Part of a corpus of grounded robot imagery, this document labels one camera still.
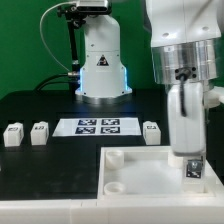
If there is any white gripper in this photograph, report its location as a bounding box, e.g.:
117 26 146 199
167 82 206 156

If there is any white square table top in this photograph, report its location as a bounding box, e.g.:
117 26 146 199
97 146 224 199

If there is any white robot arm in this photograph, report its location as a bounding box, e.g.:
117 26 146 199
76 0 221 156

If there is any white sheet with markers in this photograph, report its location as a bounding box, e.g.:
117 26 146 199
53 118 141 137

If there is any white L-shaped obstacle fence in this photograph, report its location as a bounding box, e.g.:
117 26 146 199
0 151 224 224

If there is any black cable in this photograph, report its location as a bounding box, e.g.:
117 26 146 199
33 73 78 92

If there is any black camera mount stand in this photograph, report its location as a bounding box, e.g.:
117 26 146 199
56 0 113 91

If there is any grey cable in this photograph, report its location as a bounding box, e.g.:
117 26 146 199
39 0 78 73

